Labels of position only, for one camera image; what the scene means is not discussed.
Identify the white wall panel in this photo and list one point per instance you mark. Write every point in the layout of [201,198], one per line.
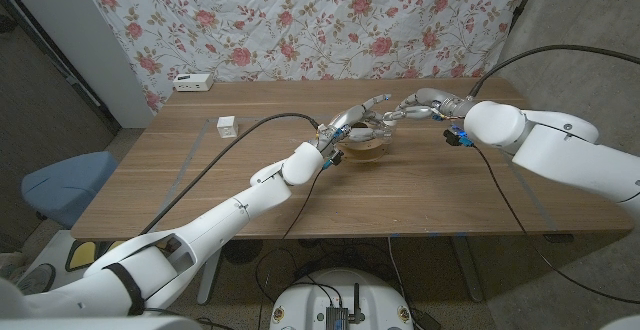
[75,35]

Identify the black antenna box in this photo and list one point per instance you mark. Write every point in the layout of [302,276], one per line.
[337,317]

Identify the white power strip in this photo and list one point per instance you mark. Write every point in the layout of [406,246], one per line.
[192,82]

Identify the white floor mat yellow shapes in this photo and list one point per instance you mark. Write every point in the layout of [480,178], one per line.
[82,255]

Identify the grey sneaker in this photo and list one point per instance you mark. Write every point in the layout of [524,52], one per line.
[36,281]

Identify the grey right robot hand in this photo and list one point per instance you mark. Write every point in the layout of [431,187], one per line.
[430,102]

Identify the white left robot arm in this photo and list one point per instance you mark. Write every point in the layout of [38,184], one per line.
[230,215]

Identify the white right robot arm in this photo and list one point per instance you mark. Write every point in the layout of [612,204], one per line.
[555,150]

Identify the cardboard filament reel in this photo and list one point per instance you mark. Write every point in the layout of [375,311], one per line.
[364,152]

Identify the floral backdrop cloth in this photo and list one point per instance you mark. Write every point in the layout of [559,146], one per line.
[310,20]

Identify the white table leg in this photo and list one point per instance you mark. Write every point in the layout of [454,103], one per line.
[210,275]

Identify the white robot torso base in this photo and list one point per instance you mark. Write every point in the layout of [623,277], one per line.
[310,300]

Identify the small white cube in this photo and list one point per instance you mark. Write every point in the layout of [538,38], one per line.
[227,127]

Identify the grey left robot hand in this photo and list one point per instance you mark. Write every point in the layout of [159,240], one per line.
[350,117]

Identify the blue stool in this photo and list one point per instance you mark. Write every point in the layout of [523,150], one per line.
[65,185]

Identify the grey table leg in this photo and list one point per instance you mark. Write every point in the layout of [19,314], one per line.
[467,270]

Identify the grey tape outline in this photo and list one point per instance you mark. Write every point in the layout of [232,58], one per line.
[183,170]

